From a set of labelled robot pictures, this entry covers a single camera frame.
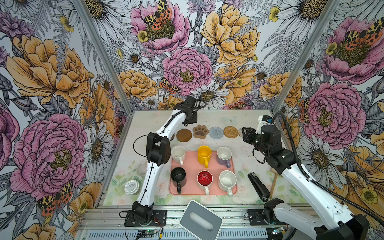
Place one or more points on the lavender mug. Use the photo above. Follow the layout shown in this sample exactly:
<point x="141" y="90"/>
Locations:
<point x="224" y="156"/>

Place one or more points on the grey tissue box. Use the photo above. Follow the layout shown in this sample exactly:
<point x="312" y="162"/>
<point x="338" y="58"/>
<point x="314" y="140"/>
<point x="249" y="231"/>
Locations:
<point x="201" y="222"/>

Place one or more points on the matte brown round coaster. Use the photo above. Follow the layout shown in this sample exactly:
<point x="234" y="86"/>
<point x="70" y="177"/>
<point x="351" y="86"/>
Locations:
<point x="184" y="135"/>

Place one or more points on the grey woven round coaster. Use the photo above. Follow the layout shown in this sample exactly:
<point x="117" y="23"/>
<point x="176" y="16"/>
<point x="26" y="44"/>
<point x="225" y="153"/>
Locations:
<point x="216" y="133"/>

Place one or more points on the black stapler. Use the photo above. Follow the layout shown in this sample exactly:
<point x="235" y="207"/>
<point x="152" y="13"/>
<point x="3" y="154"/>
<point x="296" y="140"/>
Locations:
<point x="262" y="191"/>

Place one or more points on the white mug back left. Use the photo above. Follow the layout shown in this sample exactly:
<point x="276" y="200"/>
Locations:
<point x="179" y="154"/>

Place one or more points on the white lidded jar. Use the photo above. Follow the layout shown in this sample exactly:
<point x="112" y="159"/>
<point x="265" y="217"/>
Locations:
<point x="132" y="187"/>

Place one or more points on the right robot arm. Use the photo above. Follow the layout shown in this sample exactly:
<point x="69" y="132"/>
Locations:
<point x="334" y="221"/>

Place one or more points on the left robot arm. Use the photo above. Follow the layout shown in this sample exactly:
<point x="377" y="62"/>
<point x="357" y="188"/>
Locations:
<point x="158" y="153"/>

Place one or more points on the pink plastic tray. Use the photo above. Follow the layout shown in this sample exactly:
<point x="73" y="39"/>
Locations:
<point x="214" y="180"/>

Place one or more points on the yellow mug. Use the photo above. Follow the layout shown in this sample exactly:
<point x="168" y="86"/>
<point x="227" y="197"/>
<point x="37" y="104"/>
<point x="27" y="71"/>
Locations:
<point x="204" y="155"/>

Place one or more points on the tan rattan round coaster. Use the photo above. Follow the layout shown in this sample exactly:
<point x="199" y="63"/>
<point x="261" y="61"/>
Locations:
<point x="231" y="132"/>

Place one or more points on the clear glass jar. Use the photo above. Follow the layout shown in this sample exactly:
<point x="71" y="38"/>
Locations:
<point x="142" y="169"/>

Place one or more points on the white mug front right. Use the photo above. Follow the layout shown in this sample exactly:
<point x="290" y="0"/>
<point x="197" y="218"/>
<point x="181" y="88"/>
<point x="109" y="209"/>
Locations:
<point x="227" y="181"/>

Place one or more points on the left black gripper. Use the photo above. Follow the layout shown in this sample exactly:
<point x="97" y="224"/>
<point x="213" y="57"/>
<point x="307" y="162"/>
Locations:
<point x="194" y="119"/>

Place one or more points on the green circuit board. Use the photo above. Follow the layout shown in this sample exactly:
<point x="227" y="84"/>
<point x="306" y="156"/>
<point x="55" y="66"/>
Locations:
<point x="147" y="234"/>

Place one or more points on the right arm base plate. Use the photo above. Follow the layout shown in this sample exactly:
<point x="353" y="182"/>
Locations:
<point x="256" y="217"/>

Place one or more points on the black mug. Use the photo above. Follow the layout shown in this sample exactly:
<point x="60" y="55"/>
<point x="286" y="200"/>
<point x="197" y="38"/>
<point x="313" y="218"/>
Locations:
<point x="179" y="178"/>

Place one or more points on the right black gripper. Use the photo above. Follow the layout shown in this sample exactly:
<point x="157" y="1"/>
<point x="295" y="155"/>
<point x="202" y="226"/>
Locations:
<point x="249" y="133"/>

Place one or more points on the brown paw print coaster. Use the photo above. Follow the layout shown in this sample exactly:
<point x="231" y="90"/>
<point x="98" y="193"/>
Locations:
<point x="200" y="131"/>

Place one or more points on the wooden mallet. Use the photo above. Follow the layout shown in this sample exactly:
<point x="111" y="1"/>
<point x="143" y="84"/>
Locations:
<point x="274" y="182"/>

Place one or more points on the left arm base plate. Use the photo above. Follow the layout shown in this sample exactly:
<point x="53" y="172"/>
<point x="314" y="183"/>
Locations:
<point x="154" y="218"/>

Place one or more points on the red inside white mug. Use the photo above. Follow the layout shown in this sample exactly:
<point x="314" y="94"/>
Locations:
<point x="205" y="180"/>

